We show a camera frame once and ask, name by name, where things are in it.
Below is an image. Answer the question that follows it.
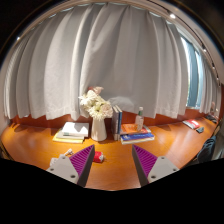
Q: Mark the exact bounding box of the white ribbed vase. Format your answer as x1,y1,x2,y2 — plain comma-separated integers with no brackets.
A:
90,117,108,142

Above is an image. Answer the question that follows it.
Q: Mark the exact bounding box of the window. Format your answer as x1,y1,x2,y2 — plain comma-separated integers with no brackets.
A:
181,36,204,109

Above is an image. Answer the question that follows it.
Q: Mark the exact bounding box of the black chair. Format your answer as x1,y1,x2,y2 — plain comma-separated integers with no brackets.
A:
186,134,224,168

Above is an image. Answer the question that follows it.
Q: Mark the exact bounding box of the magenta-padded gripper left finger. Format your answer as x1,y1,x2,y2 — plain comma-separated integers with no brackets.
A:
46,144,96,188

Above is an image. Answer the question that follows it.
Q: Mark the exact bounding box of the grey upright book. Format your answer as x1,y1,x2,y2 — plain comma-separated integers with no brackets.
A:
111,105,120,142

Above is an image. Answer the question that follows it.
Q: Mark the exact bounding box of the red flat packet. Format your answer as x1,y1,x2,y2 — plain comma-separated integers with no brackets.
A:
182,118,201,130

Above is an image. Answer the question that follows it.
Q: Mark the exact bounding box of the orange flat book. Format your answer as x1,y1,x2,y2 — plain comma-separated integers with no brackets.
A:
120,123,152,136

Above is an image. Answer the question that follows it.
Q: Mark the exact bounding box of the grey flat book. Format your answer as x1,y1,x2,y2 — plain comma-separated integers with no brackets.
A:
55,130,86,141

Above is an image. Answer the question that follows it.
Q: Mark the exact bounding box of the white book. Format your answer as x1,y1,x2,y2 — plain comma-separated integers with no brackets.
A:
61,121,90,138

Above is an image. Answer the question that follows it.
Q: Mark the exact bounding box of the white flower bouquet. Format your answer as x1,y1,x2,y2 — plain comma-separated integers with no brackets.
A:
78,86,114,122

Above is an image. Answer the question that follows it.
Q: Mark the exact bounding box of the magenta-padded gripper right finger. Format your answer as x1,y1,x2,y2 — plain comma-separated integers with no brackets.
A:
131,144,180,187

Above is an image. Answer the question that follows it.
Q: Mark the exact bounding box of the clear bottle with green cap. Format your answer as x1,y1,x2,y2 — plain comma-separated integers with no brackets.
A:
134,106,145,132

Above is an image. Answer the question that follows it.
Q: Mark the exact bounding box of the blue upright book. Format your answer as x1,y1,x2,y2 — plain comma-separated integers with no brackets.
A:
115,105,123,141

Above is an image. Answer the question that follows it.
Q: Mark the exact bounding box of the white curtain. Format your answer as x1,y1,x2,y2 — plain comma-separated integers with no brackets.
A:
3,3,223,121

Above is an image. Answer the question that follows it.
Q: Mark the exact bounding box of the yellow flat book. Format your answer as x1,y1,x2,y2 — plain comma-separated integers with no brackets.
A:
52,132,85,145

